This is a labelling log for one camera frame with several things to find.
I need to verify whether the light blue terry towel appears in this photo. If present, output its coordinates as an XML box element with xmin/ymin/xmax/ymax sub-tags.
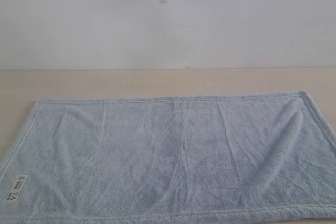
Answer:
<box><xmin>1</xmin><ymin>91</ymin><xmax>335</xmax><ymax>223</ymax></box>

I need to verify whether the white care label tag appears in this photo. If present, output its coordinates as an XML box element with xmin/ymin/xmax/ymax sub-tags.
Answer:
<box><xmin>6</xmin><ymin>174</ymin><xmax>29</xmax><ymax>202</ymax></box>

